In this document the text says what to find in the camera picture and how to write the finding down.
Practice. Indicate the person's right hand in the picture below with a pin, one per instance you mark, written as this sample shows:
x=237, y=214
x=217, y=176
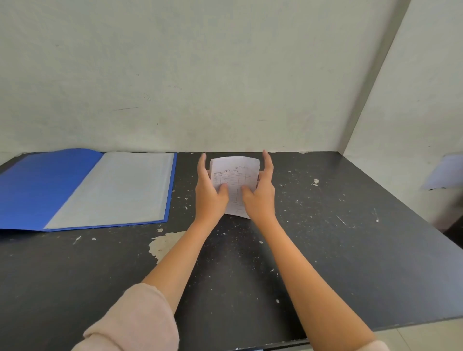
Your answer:
x=261, y=200

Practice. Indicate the person's left hand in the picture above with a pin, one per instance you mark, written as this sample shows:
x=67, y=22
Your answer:
x=208, y=200

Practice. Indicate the person's right thumb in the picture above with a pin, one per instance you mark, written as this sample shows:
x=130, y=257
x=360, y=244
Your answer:
x=247, y=192

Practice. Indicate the person's left thumb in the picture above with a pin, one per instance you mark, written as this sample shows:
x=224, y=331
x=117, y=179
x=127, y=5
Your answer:
x=223, y=191

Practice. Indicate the white printed paper sheet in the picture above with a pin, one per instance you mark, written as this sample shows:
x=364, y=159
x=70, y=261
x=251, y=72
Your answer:
x=235, y=179

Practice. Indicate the person's right forearm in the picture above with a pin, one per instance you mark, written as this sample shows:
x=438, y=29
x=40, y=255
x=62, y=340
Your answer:
x=307, y=285

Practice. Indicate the person's left forearm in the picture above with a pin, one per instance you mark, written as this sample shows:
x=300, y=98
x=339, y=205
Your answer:
x=155, y=285

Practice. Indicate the open blue display folder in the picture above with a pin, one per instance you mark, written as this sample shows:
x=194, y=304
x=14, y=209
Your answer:
x=86, y=190

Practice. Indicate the white paper sheet on wall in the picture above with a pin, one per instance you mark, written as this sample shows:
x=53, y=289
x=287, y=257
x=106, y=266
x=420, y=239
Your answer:
x=443, y=173

